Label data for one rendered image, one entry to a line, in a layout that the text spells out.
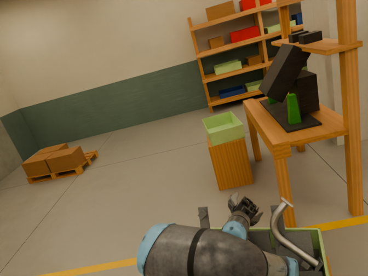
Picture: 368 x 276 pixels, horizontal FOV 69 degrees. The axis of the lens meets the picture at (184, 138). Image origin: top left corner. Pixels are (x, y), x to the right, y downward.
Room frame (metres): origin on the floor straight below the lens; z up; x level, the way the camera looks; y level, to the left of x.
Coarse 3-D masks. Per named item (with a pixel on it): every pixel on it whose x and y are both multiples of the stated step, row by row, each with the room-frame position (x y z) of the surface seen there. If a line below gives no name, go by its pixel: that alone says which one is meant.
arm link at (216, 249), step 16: (208, 240) 0.40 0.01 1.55; (224, 240) 0.40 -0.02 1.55; (240, 240) 0.42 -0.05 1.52; (208, 256) 0.38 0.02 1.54; (224, 256) 0.37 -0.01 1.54; (240, 256) 0.38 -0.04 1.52; (256, 256) 0.39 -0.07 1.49; (272, 256) 0.51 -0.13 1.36; (208, 272) 0.36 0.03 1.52; (224, 272) 0.36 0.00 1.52; (240, 272) 0.36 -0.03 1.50; (256, 272) 0.37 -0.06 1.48; (272, 272) 0.45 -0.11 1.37; (288, 272) 0.56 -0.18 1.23
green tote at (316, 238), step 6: (210, 228) 1.15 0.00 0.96; (216, 228) 1.13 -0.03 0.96; (252, 228) 1.06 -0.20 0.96; (258, 228) 1.05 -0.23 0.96; (264, 228) 1.04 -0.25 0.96; (270, 228) 1.03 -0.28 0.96; (288, 228) 1.00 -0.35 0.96; (294, 228) 0.99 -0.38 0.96; (300, 228) 0.97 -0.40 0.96; (306, 228) 0.96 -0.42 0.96; (312, 228) 0.95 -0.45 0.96; (318, 228) 0.95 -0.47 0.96; (270, 234) 1.03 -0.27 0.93; (312, 234) 0.95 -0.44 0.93; (318, 234) 0.91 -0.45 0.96; (312, 240) 0.95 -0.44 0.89; (318, 240) 0.94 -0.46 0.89; (318, 246) 0.94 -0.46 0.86; (324, 252) 0.82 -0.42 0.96; (324, 258) 0.79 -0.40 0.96; (324, 264) 0.76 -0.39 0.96; (324, 270) 0.77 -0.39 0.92
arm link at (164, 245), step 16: (160, 224) 0.50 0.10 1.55; (144, 240) 0.46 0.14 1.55; (160, 240) 0.45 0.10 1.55; (176, 240) 0.43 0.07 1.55; (192, 240) 0.42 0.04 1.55; (144, 256) 0.44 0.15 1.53; (160, 256) 0.42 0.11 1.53; (176, 256) 0.40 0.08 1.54; (192, 256) 0.39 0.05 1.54; (144, 272) 0.44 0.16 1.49; (160, 272) 0.41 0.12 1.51; (176, 272) 0.39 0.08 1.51; (192, 272) 0.38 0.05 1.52
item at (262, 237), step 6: (252, 234) 0.95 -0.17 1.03; (258, 234) 0.94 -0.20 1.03; (264, 234) 0.93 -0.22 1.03; (252, 240) 0.94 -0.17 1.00; (258, 240) 0.93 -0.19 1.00; (264, 240) 0.92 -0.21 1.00; (270, 240) 0.92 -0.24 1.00; (258, 246) 0.93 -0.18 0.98; (264, 246) 0.92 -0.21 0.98; (270, 246) 0.91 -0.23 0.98
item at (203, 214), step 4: (200, 208) 1.10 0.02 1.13; (204, 208) 1.09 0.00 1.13; (200, 212) 1.07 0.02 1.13; (204, 212) 1.06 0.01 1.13; (200, 216) 1.06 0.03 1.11; (204, 216) 1.06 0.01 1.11; (208, 216) 1.07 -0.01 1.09; (200, 220) 1.08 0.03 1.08; (204, 220) 1.07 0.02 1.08; (208, 220) 1.06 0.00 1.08; (200, 224) 1.07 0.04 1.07; (204, 224) 1.06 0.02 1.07; (208, 224) 1.05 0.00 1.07; (208, 228) 1.05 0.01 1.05
